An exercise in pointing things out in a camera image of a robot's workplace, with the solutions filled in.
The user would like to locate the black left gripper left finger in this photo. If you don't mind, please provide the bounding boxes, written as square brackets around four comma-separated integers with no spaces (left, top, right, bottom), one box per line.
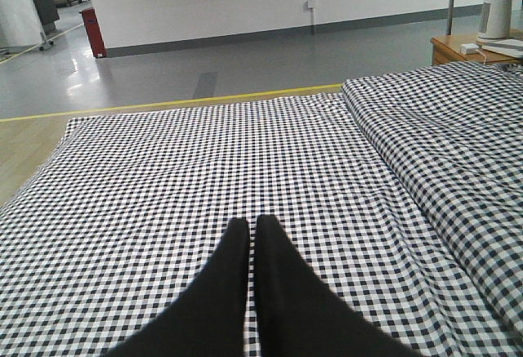
[106,218,249,356]

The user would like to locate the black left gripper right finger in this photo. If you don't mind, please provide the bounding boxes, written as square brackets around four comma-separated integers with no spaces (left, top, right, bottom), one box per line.
[255,215,417,356]

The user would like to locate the black white checkered bed sheet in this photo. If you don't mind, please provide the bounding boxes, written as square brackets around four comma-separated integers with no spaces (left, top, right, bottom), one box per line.
[1,94,520,356]

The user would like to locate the white desk lamp base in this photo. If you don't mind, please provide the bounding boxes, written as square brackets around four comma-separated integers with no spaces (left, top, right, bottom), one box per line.
[482,38,523,59]

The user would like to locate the black white checkered duvet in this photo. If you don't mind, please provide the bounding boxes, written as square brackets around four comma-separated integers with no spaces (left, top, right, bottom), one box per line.
[342,62,522,332]

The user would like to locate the wooden bedside table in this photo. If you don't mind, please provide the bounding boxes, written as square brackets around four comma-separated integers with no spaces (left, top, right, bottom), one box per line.
[430,33,522,65]

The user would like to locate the red fire cabinet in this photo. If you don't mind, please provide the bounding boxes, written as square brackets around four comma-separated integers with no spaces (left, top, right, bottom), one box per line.
[80,7,107,59]

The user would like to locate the white charger adapter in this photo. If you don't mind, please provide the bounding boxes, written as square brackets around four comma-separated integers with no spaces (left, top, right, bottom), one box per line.
[459,43,479,55]

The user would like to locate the white cylindrical heater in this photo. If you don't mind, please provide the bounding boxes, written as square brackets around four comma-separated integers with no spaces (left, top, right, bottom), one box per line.
[476,0,512,42]

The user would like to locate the white wall socket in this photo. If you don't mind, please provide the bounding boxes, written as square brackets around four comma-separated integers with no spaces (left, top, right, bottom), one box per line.
[305,0,315,10]

